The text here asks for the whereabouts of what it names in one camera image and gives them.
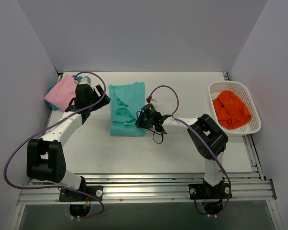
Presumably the pink folded t-shirt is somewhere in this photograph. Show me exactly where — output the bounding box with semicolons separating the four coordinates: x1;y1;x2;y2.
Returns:
44;75;79;111

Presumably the teal folded t-shirt underneath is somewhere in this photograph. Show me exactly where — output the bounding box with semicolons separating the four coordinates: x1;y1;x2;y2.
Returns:
47;74;84;111

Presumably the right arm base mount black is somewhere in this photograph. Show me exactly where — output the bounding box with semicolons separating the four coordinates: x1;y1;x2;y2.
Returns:
188;183;232;200

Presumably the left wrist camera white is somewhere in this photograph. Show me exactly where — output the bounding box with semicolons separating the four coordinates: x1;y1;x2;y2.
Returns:
74;76;91;85

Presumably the orange crumpled t-shirt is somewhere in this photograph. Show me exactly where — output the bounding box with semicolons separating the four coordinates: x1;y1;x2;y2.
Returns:
213;91;252;129

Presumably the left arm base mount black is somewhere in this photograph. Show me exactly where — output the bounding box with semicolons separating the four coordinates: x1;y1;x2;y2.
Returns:
58;185;104;202

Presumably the teal t-shirt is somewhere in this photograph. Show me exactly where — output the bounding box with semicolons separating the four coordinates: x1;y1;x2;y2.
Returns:
109;82;146;137

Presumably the purple cable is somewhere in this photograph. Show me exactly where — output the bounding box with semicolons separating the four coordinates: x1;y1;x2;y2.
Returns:
148;85;232;215
3;71;106;219

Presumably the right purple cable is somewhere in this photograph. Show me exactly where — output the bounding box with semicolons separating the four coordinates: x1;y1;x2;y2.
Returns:
148;85;232;215

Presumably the aluminium rail frame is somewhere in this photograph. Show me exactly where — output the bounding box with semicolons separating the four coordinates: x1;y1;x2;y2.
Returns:
9;71;283;230

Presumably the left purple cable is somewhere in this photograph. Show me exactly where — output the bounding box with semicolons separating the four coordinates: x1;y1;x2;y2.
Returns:
3;71;106;219

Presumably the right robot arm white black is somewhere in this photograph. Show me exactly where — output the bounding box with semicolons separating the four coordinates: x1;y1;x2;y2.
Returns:
136;103;229;198

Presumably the white perforated plastic basket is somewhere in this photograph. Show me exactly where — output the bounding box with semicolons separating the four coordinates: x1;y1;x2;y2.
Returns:
208;81;261;136

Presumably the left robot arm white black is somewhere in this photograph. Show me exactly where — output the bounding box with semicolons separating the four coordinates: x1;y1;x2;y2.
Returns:
26;83;110;201

